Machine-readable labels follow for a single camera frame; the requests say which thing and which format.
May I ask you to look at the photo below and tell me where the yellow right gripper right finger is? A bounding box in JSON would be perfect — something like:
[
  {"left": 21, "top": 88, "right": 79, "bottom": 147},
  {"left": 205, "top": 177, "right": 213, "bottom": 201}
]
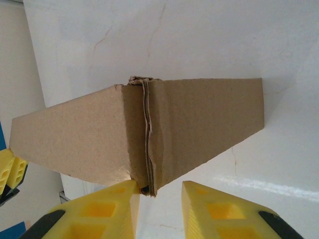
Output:
[{"left": 181, "top": 180, "right": 307, "bottom": 239}]

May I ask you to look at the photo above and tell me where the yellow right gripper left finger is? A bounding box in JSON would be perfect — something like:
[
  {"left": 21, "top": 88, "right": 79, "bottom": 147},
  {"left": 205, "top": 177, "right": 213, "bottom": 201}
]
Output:
[{"left": 21, "top": 179, "right": 141, "bottom": 239}]

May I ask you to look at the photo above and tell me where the brown cardboard paper box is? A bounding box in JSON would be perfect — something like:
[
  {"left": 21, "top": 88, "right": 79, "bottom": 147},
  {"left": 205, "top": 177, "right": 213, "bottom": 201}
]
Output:
[{"left": 8, "top": 75, "right": 265, "bottom": 198}]

